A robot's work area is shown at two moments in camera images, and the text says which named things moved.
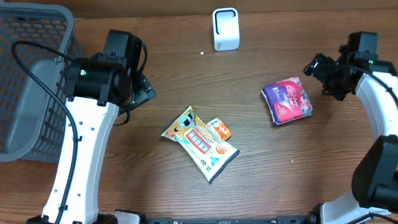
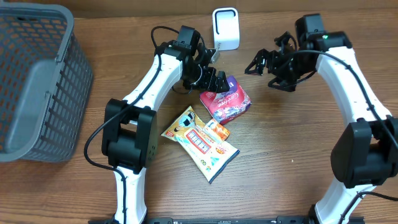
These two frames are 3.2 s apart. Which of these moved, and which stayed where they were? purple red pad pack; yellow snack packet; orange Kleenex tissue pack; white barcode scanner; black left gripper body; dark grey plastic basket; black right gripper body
Moved: purple red pad pack; black left gripper body; black right gripper body
Stayed: white barcode scanner; orange Kleenex tissue pack; yellow snack packet; dark grey plastic basket
